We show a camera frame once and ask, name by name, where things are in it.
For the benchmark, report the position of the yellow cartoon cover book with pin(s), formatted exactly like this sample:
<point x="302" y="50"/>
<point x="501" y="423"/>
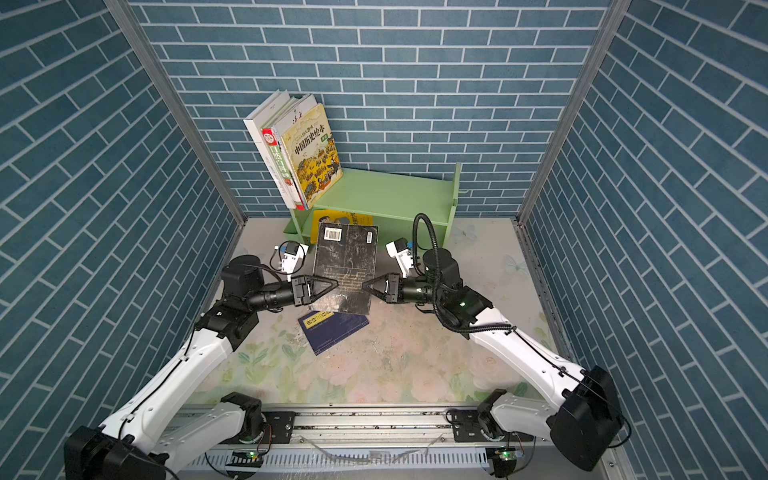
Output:
<point x="339" y="217"/>

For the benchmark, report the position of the yellow history book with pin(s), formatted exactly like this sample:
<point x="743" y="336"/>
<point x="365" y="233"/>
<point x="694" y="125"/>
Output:
<point x="312" y="154"/>

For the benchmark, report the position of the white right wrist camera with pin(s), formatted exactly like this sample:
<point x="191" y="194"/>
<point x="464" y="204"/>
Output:
<point x="400" y="251"/>

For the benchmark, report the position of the dark blue book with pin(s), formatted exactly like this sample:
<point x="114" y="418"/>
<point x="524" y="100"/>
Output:
<point x="323" y="330"/>

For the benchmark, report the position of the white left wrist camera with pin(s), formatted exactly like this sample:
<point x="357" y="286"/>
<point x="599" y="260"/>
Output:
<point x="292" y="256"/>

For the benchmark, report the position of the right aluminium corner post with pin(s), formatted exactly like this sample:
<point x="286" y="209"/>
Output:
<point x="594" y="59"/>

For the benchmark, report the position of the white paperback book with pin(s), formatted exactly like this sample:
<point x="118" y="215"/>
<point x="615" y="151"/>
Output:
<point x="254" y="122"/>

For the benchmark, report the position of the aluminium front rail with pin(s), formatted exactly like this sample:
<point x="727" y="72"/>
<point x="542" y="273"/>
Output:
<point x="335" y="439"/>

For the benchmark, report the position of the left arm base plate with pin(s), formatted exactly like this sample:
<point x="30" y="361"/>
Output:
<point x="276" y="427"/>

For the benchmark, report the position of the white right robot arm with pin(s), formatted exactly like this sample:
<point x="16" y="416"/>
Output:
<point x="580" y="412"/>

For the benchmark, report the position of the aluminium corner post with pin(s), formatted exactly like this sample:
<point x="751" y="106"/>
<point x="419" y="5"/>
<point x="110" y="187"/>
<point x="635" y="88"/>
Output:
<point x="594" y="59"/>
<point x="128" y="24"/>

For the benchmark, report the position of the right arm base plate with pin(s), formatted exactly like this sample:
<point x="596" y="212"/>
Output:
<point x="469" y="426"/>

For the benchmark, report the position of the white red-lettered magazine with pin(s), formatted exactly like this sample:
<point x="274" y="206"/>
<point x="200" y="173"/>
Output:
<point x="296" y="110"/>

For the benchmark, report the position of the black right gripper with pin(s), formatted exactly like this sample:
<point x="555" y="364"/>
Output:
<point x="394" y="291"/>

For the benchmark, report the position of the black slipcase box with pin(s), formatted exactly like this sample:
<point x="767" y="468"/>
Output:
<point x="347" y="254"/>

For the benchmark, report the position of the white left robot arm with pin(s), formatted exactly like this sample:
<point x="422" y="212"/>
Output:
<point x="133" y="443"/>

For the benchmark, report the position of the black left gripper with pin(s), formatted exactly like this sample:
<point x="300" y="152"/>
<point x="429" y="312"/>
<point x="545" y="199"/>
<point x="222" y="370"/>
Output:
<point x="304" y="289"/>

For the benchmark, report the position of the left aluminium corner post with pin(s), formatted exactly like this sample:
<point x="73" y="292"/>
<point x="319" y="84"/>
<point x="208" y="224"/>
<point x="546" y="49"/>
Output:
<point x="128" y="24"/>

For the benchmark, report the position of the green metal bookshelf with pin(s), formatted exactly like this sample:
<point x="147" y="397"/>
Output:
<point x="392" y="201"/>

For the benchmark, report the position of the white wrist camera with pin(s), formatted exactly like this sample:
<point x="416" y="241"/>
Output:
<point x="292" y="256"/>
<point x="400" y="251"/>

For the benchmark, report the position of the green nature encyclopedia book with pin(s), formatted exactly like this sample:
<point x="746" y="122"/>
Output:
<point x="282" y="156"/>

